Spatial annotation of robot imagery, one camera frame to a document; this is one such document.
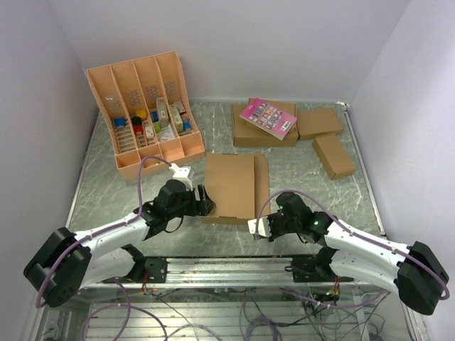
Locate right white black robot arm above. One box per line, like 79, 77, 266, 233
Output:
249, 190, 450, 315

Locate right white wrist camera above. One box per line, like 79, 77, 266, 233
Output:
247, 217, 271, 240

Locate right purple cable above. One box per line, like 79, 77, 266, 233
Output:
254, 190, 451, 310

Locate green white small carton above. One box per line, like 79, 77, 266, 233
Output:
169, 104, 183, 133

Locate pink paperback book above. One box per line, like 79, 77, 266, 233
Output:
239, 97, 297, 141

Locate aluminium mounting rail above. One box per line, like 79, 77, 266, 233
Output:
81, 256, 356, 288

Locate small folded cardboard box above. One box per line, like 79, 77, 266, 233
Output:
312, 134, 356, 180

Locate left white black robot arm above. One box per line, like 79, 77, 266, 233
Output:
23, 180, 215, 308

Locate purple cable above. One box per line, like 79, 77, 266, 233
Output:
254, 190, 451, 310
35, 156, 175, 338

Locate folded cardboard box under book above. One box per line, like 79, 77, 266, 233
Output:
231, 104, 299, 148

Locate peach plastic file organizer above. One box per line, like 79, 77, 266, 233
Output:
86, 51, 205, 180

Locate large cardboard box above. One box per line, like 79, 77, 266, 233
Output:
202, 153, 269, 225

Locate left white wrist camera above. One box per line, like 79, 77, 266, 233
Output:
168, 163, 194, 191

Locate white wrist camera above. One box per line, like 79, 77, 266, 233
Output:
168, 163, 194, 191
247, 217, 271, 240

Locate folded cardboard box middle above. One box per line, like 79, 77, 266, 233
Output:
296, 107, 344, 141

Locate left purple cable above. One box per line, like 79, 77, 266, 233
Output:
35, 156, 175, 338

